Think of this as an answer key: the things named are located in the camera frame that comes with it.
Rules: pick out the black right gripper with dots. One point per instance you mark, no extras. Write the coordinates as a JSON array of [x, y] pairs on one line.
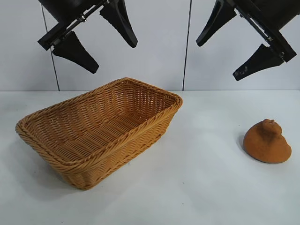
[[272, 14]]

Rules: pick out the brown pear-shaped toy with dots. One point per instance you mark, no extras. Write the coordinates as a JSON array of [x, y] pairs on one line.
[[264, 147]]

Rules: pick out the woven tan wicker basket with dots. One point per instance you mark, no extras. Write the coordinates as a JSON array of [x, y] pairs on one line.
[[93, 131]]

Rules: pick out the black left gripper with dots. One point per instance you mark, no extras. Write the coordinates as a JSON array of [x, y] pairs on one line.
[[63, 14]]

